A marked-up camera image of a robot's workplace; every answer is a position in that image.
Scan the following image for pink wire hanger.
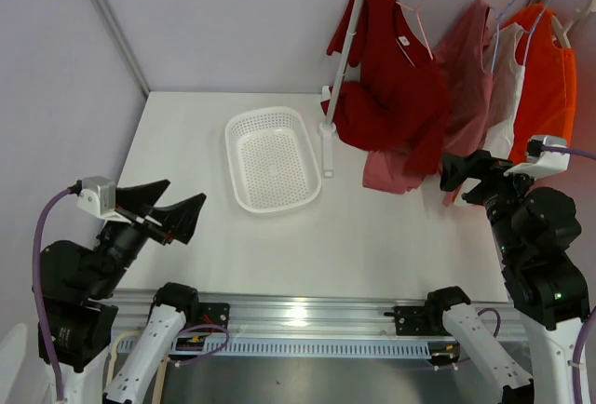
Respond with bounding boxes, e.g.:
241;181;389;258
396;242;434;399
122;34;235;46
397;0;433;60

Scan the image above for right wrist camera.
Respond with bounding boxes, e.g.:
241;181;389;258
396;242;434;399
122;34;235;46
505;135;570;180

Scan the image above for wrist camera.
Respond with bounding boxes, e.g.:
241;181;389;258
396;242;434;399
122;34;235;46
76;176;127;222
505;135;570;180

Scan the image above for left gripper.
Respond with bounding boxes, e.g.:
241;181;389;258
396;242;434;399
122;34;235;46
88;177;205;297

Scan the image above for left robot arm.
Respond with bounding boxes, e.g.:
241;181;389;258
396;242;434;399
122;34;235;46
32;176;207;403

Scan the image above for left beige hangers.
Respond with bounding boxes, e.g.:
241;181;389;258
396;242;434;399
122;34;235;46
102;322;173;403

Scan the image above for white perforated plastic basket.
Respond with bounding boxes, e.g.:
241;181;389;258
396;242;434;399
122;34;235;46
224;106;322;217

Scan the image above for pink t shirt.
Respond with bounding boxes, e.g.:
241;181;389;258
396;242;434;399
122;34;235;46
362;0;493;194

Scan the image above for blue wire hanger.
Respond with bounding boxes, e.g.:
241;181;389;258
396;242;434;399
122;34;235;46
522;0;552;68
490;0;517;74

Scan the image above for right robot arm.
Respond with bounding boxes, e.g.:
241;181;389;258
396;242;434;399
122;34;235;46
424;150;595;403

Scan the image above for white t shirt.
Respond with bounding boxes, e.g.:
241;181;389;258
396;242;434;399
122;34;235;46
482;23;525;159

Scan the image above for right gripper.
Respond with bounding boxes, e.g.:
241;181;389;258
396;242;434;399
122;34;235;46
440;148;547;259

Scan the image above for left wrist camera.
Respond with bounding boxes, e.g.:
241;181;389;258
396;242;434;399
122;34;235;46
76;176;127;222

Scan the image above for dark red t shirt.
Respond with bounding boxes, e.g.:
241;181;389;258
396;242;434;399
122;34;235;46
333;0;451;175

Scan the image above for orange t shirt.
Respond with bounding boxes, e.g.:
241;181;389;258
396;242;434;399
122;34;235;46
508;4;577;164

